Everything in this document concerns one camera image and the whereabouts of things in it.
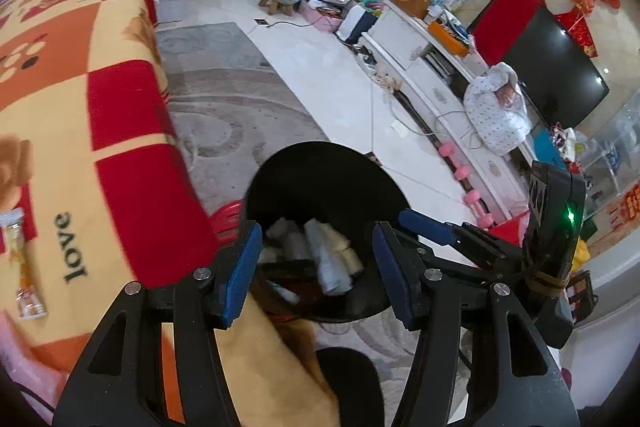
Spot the swaddled baby doll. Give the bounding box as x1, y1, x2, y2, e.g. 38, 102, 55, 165
462, 62, 533, 156

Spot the orange white snack packet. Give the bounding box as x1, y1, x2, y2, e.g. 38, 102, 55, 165
0, 209, 48, 320

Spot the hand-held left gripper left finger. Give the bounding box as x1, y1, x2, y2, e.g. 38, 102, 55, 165
52, 219, 263, 427

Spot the red cloth cover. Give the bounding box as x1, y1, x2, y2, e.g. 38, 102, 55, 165
467, 0, 546, 65

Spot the grey patterned rug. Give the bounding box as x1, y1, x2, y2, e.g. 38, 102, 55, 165
155, 22, 481, 427

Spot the white television cabinet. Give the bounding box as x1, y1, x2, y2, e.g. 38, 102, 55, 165
360, 0, 541, 228

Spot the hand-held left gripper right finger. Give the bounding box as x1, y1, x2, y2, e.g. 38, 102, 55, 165
372, 221, 581, 427

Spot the orange red printed blanket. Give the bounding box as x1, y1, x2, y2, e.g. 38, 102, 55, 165
0, 0, 341, 427

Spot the red plastic stool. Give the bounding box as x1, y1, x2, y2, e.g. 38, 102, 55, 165
212, 201, 248, 248

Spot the black flat television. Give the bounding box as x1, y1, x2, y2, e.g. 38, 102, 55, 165
500, 4, 611, 130

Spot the black round seat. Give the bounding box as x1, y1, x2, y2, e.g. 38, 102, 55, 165
315, 347, 386, 427

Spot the pink flat box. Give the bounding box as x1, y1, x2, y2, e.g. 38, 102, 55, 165
299, 0, 346, 32

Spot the white power strip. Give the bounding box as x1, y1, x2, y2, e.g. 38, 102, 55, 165
356, 49, 401, 90

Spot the black round trash bin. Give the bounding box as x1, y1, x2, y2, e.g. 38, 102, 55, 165
242, 141, 418, 324

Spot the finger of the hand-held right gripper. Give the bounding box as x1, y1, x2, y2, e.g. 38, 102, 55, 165
399, 208, 522, 269
415, 243, 526, 289

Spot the small white tissue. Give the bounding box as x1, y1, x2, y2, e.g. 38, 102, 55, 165
264, 217, 303, 264

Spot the white navy bag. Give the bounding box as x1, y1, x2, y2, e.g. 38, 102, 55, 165
337, 4, 378, 45

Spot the pink cloth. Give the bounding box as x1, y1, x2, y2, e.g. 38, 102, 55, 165
0, 312, 71, 423

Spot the pink dumbbell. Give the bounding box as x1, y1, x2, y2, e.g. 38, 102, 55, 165
462, 191, 496, 228
437, 142, 473, 182

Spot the orange box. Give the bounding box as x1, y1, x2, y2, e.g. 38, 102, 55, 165
427, 21, 471, 56

